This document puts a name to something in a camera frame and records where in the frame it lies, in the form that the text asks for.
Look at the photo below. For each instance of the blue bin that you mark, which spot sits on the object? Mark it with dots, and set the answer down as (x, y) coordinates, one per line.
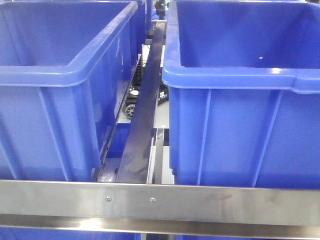
(244, 93)
(15, 233)
(65, 67)

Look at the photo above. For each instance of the steel shelf front beam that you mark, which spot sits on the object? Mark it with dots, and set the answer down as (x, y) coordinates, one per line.
(161, 209)

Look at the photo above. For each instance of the lower blue bin left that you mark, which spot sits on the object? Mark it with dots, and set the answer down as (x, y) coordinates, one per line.
(15, 233)

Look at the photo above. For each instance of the dark steel divider rail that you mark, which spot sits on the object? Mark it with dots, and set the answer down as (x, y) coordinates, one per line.
(135, 160)

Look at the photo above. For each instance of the upper blue bin right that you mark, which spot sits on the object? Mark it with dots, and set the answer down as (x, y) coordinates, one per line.
(244, 93)

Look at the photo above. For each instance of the upper blue bin left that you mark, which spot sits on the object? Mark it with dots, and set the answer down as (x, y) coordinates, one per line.
(65, 67)

